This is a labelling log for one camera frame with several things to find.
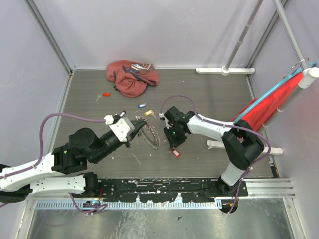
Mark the key with red white tag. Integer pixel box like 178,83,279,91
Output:
169,149,181,158

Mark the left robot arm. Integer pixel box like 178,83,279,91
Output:
0,118,147,204

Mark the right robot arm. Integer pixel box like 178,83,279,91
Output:
159,106,265,196

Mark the key with yellow tag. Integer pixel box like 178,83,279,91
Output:
144,110,156,118

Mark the key with blue tag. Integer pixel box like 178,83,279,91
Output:
138,104,147,109

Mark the red crumpled shirt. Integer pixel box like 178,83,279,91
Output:
106,60,160,98

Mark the white rack base bar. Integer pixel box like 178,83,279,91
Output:
196,67,255,76

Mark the red cloth on hanger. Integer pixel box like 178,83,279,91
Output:
232,72,303,131

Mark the grey rack pole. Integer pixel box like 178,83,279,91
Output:
224,0,263,68

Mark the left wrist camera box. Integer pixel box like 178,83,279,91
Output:
109,118,135,142

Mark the white slotted cable duct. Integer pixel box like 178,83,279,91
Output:
35,199,222,210

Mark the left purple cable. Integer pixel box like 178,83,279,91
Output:
0,113,113,215

